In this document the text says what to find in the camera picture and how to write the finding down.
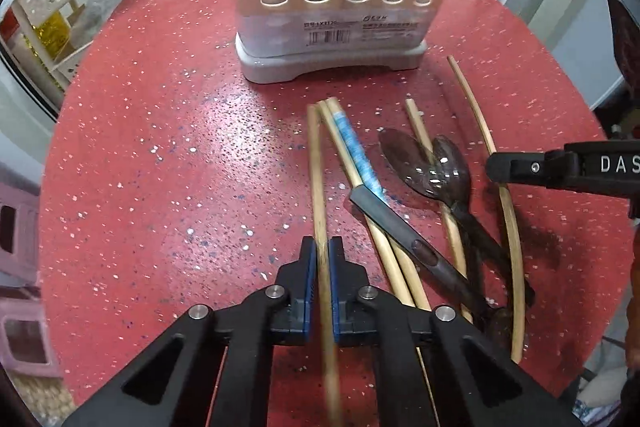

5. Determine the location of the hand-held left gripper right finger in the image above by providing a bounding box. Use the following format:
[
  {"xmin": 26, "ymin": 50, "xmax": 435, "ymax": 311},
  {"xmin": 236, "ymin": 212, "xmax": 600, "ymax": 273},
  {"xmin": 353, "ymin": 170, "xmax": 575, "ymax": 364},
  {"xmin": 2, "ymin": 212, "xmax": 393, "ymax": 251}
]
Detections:
[{"xmin": 327, "ymin": 237, "xmax": 571, "ymax": 427}]

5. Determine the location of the person's clothing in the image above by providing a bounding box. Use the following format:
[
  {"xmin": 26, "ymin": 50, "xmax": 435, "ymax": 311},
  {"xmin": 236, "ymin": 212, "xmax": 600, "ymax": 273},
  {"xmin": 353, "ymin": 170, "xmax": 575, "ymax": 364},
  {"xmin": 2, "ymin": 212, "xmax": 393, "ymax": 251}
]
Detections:
[{"xmin": 572, "ymin": 359, "xmax": 640, "ymax": 427}]

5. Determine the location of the pink plastic stool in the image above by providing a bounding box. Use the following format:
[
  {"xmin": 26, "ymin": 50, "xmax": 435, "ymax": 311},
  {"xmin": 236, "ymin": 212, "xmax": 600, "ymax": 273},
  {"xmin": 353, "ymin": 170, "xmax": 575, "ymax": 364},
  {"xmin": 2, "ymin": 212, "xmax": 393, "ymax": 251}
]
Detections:
[{"xmin": 0, "ymin": 167, "xmax": 68, "ymax": 380}]

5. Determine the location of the blue patterned chopstick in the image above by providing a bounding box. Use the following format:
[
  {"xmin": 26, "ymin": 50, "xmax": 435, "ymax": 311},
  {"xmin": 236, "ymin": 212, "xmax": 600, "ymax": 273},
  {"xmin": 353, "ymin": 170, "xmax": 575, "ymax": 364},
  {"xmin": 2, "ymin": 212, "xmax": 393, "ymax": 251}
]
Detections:
[{"xmin": 327, "ymin": 98, "xmax": 418, "ymax": 308}]

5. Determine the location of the yellow foil bag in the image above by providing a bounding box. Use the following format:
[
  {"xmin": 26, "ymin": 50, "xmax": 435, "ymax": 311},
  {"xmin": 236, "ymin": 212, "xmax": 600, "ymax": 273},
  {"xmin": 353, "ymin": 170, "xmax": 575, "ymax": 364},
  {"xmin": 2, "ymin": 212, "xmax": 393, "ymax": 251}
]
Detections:
[{"xmin": 32, "ymin": 12, "xmax": 73, "ymax": 52}]

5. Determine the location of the bamboo chopstick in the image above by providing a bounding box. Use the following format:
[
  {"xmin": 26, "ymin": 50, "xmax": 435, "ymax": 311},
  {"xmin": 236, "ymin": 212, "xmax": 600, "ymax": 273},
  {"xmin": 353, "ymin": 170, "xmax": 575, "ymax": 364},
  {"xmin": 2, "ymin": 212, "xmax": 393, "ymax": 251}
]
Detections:
[
  {"xmin": 446, "ymin": 55, "xmax": 526, "ymax": 364},
  {"xmin": 404, "ymin": 98, "xmax": 475, "ymax": 324},
  {"xmin": 306, "ymin": 104, "xmax": 343, "ymax": 427},
  {"xmin": 317, "ymin": 101, "xmax": 433, "ymax": 312}
]

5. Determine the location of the black plastic knife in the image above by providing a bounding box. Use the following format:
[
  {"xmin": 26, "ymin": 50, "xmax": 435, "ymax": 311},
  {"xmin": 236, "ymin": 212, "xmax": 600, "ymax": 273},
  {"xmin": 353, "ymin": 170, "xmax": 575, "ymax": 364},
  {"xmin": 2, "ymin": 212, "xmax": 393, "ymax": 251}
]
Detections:
[{"xmin": 348, "ymin": 186, "xmax": 511, "ymax": 348}]

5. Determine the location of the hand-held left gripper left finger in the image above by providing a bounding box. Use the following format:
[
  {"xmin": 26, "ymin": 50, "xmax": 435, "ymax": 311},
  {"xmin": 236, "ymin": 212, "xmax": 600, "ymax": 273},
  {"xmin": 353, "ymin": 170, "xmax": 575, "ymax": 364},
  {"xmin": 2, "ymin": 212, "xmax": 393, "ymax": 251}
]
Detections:
[{"xmin": 62, "ymin": 236, "xmax": 318, "ymax": 427}]

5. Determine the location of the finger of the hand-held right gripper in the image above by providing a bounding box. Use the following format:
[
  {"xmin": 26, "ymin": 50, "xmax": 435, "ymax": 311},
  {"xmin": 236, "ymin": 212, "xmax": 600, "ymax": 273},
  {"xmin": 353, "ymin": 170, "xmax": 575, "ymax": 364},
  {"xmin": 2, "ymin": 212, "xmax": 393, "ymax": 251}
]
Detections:
[{"xmin": 486, "ymin": 149, "xmax": 568, "ymax": 188}]

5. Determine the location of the dark translucent spoon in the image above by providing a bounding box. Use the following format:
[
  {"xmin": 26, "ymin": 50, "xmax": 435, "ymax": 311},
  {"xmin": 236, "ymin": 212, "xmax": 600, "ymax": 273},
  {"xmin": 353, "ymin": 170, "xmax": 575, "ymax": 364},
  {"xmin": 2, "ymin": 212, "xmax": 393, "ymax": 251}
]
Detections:
[
  {"xmin": 378, "ymin": 128, "xmax": 536, "ymax": 308},
  {"xmin": 431, "ymin": 135, "xmax": 493, "ymax": 323}
]

